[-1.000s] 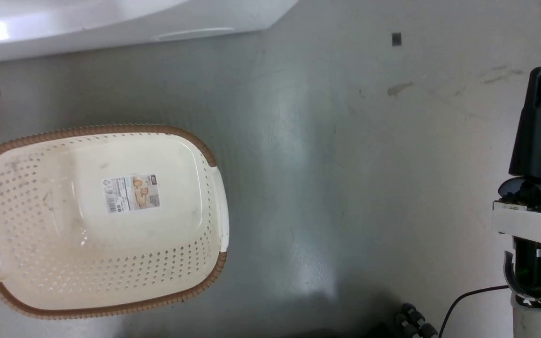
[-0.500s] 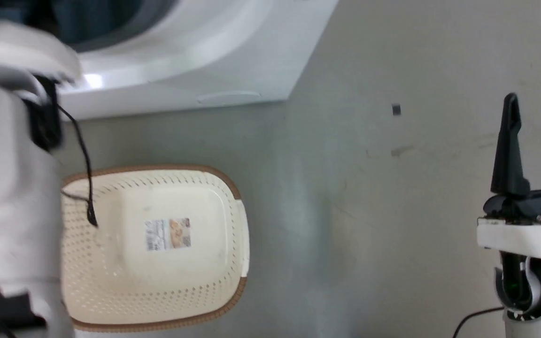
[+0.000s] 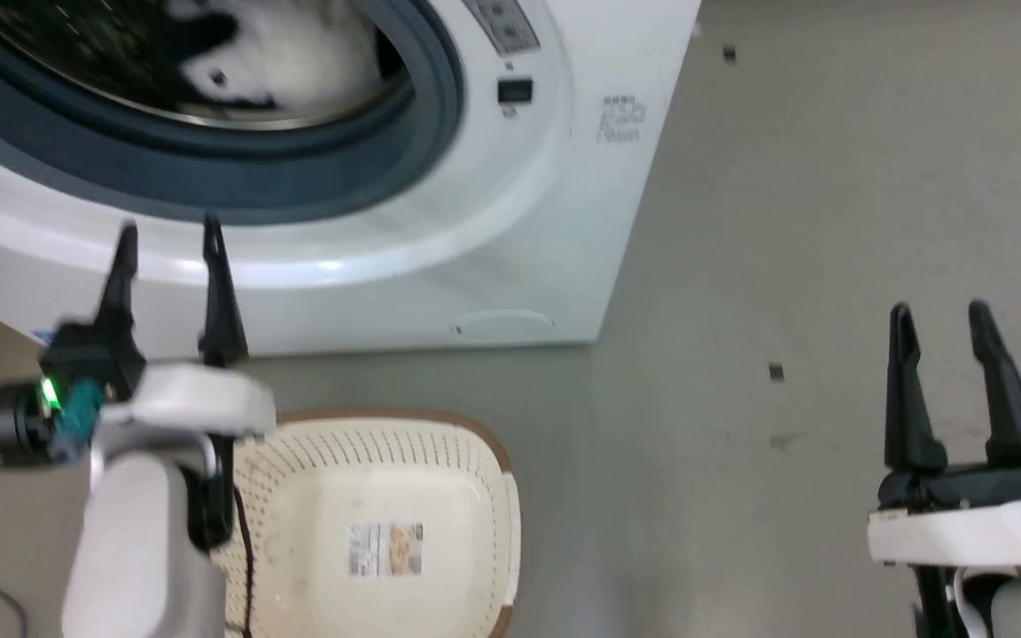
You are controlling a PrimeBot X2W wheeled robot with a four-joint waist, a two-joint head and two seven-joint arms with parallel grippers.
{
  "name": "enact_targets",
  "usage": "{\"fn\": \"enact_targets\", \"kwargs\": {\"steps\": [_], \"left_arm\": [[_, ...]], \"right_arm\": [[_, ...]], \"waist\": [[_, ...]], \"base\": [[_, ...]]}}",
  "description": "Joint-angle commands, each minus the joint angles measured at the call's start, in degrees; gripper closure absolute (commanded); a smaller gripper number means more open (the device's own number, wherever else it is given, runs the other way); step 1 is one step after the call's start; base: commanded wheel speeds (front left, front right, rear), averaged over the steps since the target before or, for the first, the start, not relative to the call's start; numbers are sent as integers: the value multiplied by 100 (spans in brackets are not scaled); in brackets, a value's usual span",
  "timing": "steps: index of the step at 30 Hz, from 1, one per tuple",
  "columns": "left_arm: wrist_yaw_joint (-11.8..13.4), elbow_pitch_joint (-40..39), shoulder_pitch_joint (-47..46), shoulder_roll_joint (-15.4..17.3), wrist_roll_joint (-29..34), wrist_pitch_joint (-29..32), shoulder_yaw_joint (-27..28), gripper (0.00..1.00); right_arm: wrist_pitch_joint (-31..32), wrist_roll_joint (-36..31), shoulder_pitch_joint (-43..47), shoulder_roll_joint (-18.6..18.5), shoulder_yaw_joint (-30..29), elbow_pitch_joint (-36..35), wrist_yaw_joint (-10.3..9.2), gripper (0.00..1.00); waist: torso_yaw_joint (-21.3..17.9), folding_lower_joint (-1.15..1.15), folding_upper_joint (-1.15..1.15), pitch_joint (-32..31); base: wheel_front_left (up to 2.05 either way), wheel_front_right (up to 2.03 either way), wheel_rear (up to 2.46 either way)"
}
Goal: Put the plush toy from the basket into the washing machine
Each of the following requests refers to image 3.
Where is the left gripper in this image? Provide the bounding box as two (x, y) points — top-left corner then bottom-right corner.
(0, 216), (278, 465)

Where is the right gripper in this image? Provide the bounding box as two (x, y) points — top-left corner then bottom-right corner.
(867, 300), (1021, 569)

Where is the black and white plush toy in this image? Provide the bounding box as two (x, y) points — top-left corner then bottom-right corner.
(112, 0), (407, 114)

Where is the cream plastic laundry basket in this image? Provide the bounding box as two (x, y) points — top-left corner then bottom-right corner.
(209, 408), (522, 638)

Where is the white front-load washing machine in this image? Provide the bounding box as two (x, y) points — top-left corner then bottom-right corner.
(0, 0), (704, 357)

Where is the grey rubber door gasket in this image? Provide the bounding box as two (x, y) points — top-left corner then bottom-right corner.
(0, 0), (467, 226)

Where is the printed label sticker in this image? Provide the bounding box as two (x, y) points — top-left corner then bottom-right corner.
(348, 522), (425, 578)

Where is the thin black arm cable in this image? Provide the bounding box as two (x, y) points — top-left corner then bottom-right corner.
(225, 483), (256, 638)

